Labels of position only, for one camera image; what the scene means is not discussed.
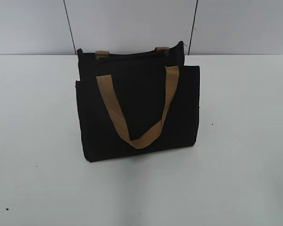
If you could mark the black fabric tote bag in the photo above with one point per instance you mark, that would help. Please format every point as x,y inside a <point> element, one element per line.
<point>136,103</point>

